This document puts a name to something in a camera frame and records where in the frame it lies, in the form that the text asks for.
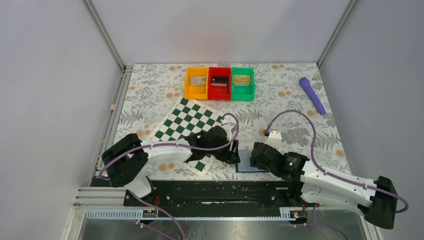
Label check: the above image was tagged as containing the blue leather card holder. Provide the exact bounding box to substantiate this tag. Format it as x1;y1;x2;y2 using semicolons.
235;150;268;173

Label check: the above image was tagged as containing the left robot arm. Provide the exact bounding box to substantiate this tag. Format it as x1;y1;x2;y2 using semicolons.
98;123;240;198

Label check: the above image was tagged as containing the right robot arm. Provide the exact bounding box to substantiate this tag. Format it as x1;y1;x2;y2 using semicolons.
250;142;398;230

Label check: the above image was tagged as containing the black card box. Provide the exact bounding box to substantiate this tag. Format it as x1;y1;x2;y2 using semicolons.
210;76;229;87

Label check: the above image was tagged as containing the silver card box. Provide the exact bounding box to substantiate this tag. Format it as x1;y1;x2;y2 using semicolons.
189;76;207;86

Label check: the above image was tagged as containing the gold card box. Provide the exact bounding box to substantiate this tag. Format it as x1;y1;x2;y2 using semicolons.
232;74;251;86

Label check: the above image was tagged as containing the green white chessboard mat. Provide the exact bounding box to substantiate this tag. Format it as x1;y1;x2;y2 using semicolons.
145;96;237;173

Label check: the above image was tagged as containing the red plastic bin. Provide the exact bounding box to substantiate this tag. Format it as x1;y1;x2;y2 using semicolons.
207;67;232;100

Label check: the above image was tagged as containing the green plastic bin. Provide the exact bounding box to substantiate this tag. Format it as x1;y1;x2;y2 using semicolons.
231;67;256;101

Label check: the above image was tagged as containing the yellow plastic bin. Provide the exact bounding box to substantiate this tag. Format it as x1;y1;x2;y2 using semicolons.
183;66;209;100

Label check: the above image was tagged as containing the floral table mat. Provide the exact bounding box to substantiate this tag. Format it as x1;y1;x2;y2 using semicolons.
113;63;351;173

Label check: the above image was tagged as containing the purple toy microphone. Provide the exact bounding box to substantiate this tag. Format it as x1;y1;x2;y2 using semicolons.
299;77;327;116

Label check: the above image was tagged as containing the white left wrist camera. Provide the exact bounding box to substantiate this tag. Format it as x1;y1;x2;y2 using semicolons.
220;119;237;140

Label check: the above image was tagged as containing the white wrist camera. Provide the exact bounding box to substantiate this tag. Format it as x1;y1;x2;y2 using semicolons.
264;130;282;150
220;119;237;140

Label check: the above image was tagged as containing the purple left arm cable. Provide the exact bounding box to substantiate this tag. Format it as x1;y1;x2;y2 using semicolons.
98;113;240;240

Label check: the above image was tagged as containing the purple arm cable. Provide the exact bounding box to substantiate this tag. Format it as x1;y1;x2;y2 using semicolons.
263;109;410;240
98;113;240;240

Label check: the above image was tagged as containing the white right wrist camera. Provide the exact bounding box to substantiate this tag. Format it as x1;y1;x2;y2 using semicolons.
264;130;282;150

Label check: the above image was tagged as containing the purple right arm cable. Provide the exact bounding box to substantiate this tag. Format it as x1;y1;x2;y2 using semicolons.
263;109;410;240

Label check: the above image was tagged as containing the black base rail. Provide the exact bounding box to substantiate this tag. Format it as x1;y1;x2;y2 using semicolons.
142;180;314;218

